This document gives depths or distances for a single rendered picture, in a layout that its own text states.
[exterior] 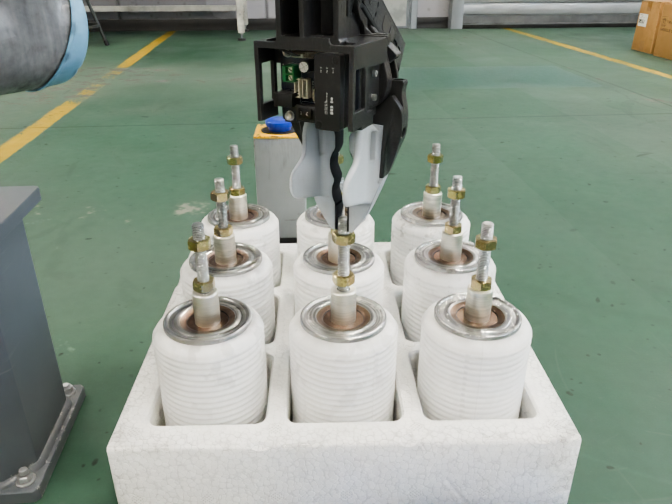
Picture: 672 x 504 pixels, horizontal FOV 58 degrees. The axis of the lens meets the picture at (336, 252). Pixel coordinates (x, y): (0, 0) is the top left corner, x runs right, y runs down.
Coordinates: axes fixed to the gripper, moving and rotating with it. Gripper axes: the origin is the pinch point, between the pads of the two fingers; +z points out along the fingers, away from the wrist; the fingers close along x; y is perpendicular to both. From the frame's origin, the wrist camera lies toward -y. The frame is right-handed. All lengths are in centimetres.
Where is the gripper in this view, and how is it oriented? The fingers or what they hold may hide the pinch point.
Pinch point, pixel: (347, 211)
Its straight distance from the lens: 49.4
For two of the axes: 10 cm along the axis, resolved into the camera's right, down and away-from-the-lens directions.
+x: 9.1, 1.8, -3.8
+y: -4.2, 3.9, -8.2
